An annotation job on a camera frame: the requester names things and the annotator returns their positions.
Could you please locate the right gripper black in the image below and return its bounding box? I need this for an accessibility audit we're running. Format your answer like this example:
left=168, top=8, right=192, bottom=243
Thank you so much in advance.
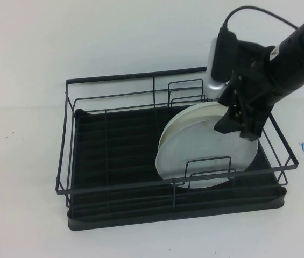
left=213, top=40, right=279, bottom=142

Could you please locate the grey round plate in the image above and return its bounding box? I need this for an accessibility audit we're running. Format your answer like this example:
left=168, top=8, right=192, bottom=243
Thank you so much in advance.
left=155, top=106, right=259, bottom=190

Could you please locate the white round plate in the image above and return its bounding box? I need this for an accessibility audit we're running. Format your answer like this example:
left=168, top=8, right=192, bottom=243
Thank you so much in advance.
left=159, top=103, right=224, bottom=151

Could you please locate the black plastic drip tray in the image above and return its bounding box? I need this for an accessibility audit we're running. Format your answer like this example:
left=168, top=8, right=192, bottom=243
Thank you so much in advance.
left=67, top=107, right=288, bottom=239

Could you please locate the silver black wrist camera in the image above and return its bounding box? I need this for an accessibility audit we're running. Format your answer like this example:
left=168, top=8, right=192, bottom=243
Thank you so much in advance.
left=204, top=25, right=240, bottom=101

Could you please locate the black wire dish rack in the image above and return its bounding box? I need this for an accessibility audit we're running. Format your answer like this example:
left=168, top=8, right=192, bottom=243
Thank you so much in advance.
left=54, top=66, right=300, bottom=209

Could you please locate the black right camera cable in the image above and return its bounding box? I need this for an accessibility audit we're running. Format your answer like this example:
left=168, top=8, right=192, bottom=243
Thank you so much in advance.
left=221, top=6, right=301, bottom=31

